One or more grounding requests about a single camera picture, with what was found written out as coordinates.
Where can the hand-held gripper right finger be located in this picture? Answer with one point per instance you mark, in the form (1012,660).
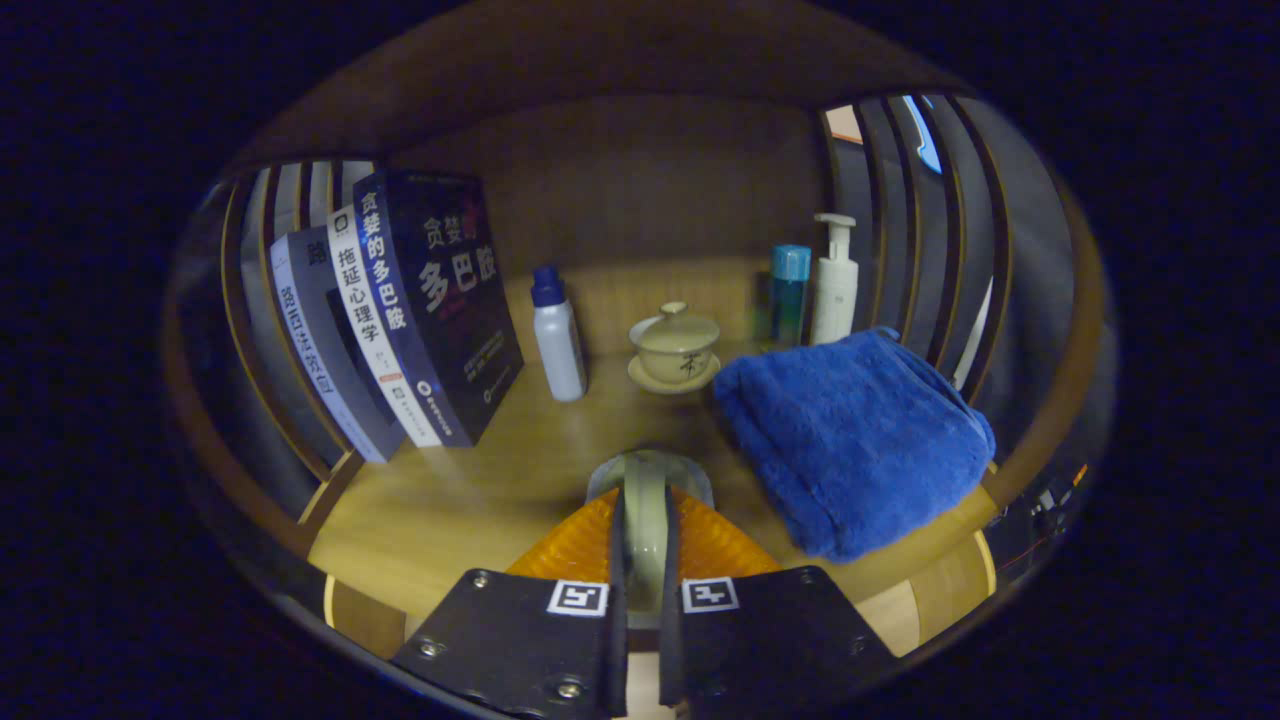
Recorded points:
(780,640)

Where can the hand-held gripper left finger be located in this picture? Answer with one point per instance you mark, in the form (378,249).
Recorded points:
(510,640)

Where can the pale green ceramic dish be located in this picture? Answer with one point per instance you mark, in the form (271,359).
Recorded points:
(645,520)

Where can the wooden countertop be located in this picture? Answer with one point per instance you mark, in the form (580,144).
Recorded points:
(470,500)

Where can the wooden cabinet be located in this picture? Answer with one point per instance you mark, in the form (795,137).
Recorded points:
(640,170)

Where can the folded blue towel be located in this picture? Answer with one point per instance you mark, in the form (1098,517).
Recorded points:
(850,440)

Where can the black equipment with orange clip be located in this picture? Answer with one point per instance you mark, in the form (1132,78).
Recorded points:
(1030,540)

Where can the white bottle with blue cap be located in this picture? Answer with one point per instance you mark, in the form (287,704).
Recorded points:
(560,345)

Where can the beige lidded teacup with saucer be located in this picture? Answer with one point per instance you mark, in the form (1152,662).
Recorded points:
(675,350)

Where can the white book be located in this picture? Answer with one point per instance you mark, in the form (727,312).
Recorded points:
(375,330)

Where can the teal bottle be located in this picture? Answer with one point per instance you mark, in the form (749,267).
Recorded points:
(788,300)

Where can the light blue book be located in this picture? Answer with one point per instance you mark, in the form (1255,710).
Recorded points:
(320,350)

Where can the white pump bottle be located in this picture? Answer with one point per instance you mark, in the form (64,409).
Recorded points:
(834,295)

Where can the dark blue book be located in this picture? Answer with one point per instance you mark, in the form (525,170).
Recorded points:
(450,290)

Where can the black backdrop cloth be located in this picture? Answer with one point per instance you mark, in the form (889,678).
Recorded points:
(1030,250)

